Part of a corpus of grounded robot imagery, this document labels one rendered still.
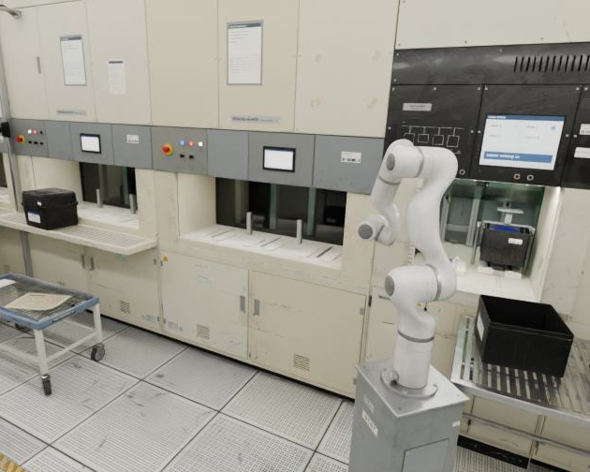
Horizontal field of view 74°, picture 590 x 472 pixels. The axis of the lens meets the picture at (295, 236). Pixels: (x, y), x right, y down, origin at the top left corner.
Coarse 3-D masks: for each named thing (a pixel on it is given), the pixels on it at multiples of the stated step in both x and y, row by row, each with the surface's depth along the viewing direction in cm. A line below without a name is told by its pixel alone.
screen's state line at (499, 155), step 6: (486, 156) 172; (492, 156) 171; (498, 156) 170; (504, 156) 169; (510, 156) 168; (516, 156) 167; (522, 156) 166; (528, 156) 165; (534, 156) 164; (540, 156) 163; (546, 156) 163; (552, 156) 162; (540, 162) 164; (546, 162) 163
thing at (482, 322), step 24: (480, 312) 163; (504, 312) 169; (528, 312) 166; (552, 312) 160; (480, 336) 157; (504, 336) 145; (528, 336) 142; (552, 336) 140; (504, 360) 147; (528, 360) 144; (552, 360) 142
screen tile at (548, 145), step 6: (528, 126) 163; (534, 126) 162; (540, 126) 161; (546, 126) 160; (558, 126) 159; (528, 132) 163; (534, 132) 162; (540, 132) 162; (546, 132) 161; (552, 132) 160; (522, 138) 165; (552, 138) 160; (522, 144) 165; (528, 144) 164; (534, 144) 163; (540, 144) 162; (546, 144) 162; (552, 144) 161; (528, 150) 165; (534, 150) 164; (540, 150) 163; (546, 150) 162; (552, 150) 161
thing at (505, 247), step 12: (528, 228) 214; (492, 240) 208; (504, 240) 205; (516, 240) 203; (528, 240) 201; (480, 252) 212; (492, 252) 209; (504, 252) 207; (516, 252) 204; (516, 264) 206
